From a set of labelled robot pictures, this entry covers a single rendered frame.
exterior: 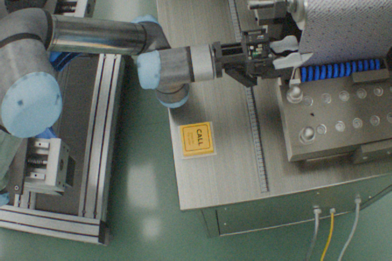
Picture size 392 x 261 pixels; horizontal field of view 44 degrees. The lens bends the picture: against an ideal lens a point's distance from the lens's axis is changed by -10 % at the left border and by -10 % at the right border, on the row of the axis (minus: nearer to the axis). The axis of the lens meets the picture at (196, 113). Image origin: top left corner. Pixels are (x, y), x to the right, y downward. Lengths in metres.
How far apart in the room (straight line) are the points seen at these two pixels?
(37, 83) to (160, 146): 1.38
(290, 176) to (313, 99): 0.20
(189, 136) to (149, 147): 0.98
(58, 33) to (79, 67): 1.15
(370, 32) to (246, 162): 0.43
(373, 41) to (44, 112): 0.70
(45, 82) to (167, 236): 1.35
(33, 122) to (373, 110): 0.73
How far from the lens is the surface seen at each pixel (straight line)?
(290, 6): 0.98
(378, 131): 1.17
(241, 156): 1.24
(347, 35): 1.09
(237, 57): 1.05
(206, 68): 1.05
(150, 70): 1.06
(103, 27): 1.09
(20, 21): 0.94
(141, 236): 2.14
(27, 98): 0.85
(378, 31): 1.11
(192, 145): 1.22
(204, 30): 1.36
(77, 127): 2.07
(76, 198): 2.00
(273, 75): 1.09
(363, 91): 1.20
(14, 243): 2.30
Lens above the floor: 2.10
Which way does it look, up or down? 71 degrees down
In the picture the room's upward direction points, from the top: 10 degrees counter-clockwise
